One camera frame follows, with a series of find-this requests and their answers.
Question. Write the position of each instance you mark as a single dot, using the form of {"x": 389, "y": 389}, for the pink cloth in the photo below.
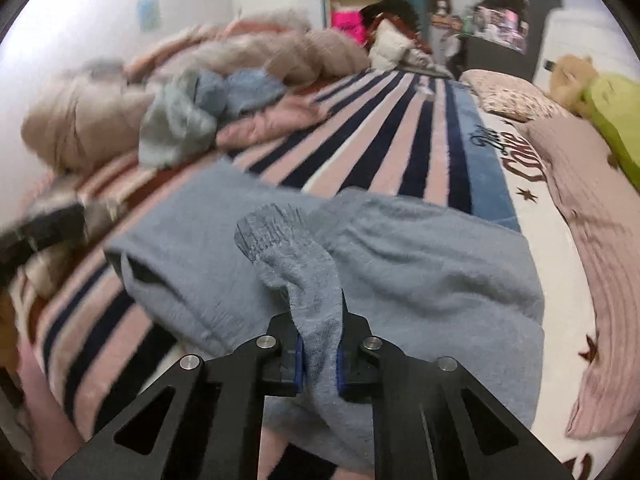
{"x": 275, "y": 122}

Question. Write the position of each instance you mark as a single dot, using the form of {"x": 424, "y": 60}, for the pink pillow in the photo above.
{"x": 600, "y": 240}

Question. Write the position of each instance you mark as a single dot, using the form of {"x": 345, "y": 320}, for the pink and white duvet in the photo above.
{"x": 300, "y": 55}

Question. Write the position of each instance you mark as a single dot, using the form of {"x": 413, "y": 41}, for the pink shopping bag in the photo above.
{"x": 348, "y": 25}

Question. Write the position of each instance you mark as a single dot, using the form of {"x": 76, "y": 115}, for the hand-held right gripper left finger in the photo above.
{"x": 298, "y": 367}

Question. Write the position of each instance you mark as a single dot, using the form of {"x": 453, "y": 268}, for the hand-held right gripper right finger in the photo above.
{"x": 341, "y": 370}

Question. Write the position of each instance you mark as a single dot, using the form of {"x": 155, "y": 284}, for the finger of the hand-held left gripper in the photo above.
{"x": 45, "y": 230}

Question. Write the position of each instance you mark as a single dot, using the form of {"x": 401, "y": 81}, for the mannequin head with wig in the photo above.
{"x": 441, "y": 7}

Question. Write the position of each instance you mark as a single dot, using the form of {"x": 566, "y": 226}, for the small wall poster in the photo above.
{"x": 149, "y": 13}

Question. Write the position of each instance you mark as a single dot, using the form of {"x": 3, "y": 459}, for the grey-blue cloth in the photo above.
{"x": 170, "y": 125}

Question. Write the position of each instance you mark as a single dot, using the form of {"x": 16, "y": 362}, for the light blue pants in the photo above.
{"x": 425, "y": 270}

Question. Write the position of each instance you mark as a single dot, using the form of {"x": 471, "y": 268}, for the striped fleece blanket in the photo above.
{"x": 400, "y": 135}

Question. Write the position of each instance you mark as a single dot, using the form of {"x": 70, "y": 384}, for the white down jacket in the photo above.
{"x": 390, "y": 45}

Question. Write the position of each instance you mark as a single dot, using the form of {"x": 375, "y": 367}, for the green avocado plush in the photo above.
{"x": 617, "y": 115}

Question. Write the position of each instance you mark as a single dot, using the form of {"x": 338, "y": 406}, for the dark clothes pile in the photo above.
{"x": 400, "y": 10}

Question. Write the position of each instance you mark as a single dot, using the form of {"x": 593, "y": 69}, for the denim shorts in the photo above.
{"x": 245, "y": 90}

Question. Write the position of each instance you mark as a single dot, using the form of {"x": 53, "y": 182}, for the floral pillow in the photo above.
{"x": 510, "y": 92}

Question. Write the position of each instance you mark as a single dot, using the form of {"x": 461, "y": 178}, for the brown plush toy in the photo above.
{"x": 570, "y": 80}

